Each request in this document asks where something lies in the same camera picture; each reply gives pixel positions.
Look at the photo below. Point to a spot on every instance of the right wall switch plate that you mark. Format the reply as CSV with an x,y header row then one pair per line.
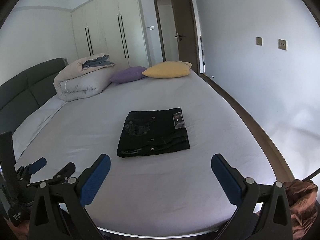
x,y
282,44

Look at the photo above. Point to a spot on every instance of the cream wardrobe with black handles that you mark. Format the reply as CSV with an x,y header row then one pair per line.
x,y
114,27

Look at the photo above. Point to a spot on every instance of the dark grey upholstered headboard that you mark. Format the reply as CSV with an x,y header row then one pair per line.
x,y
26,92

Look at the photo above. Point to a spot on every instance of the black embroidered pants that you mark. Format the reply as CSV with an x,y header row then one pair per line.
x,y
147,133

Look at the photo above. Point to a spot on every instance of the yellow cushion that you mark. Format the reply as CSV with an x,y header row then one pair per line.
x,y
168,69

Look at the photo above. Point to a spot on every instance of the brown satin cloth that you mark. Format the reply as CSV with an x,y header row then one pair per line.
x,y
301,196

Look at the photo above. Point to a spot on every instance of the left wall switch plate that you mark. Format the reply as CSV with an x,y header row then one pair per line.
x,y
259,41

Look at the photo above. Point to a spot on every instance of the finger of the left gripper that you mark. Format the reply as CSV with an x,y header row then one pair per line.
x,y
60,177
25,173

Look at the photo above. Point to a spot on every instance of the wall switch plate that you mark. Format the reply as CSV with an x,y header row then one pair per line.
x,y
259,41
282,44

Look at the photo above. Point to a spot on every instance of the brown wooden door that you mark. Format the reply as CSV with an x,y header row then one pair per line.
x,y
186,33

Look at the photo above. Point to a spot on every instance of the folded beige duvet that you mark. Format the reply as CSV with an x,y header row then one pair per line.
x,y
84,78

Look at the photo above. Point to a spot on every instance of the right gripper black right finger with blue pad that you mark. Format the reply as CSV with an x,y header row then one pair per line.
x,y
262,211

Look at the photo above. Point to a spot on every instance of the purple cushion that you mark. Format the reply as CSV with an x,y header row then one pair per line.
x,y
128,75

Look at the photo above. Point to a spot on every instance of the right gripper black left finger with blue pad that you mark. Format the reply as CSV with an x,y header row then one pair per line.
x,y
58,210

